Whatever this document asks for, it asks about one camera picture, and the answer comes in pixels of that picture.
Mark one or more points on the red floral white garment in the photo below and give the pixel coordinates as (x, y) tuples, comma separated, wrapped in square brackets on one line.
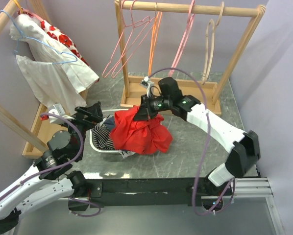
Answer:
[(58, 35)]

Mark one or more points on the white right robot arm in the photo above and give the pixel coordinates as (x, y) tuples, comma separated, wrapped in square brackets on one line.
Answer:
[(242, 147)]

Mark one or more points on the black striped tank top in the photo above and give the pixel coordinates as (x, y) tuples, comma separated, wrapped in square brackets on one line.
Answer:
[(101, 139)]

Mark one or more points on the pink plastic hanger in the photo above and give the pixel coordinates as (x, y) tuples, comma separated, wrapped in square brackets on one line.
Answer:
[(184, 39)]

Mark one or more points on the beige wooden hanger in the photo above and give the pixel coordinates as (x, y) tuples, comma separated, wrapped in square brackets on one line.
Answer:
[(210, 44)]

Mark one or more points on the white perforated plastic basket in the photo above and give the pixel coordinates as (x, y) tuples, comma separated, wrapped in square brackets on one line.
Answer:
[(107, 113)]

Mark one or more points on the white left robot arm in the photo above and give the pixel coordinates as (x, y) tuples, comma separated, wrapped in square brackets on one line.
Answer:
[(48, 178)]

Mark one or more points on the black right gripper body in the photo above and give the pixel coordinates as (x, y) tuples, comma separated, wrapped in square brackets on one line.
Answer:
[(154, 105)]

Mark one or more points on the wooden clothes rack left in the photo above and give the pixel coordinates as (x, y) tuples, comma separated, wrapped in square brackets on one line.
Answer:
[(17, 98)]

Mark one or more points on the orange plastic hanger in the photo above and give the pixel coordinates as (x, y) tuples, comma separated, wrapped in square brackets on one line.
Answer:
[(154, 36)]

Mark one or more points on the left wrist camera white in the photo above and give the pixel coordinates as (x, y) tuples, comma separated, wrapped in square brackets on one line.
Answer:
[(56, 109)]

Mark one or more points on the white dress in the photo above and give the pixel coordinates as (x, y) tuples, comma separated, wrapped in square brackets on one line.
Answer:
[(55, 74)]

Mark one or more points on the red tank top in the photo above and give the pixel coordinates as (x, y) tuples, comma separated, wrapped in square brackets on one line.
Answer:
[(142, 137)]

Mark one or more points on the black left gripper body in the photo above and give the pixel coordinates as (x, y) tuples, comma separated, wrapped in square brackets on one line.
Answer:
[(82, 125)]

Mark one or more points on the navy blue tank top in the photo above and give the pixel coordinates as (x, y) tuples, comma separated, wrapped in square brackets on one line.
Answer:
[(108, 123)]

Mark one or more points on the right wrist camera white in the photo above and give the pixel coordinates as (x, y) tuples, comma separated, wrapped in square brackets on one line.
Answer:
[(148, 84)]

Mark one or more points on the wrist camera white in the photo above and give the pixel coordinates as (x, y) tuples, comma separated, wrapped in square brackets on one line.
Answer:
[(56, 109), (148, 84)]

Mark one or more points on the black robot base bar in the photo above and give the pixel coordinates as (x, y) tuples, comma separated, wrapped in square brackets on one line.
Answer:
[(142, 192)]

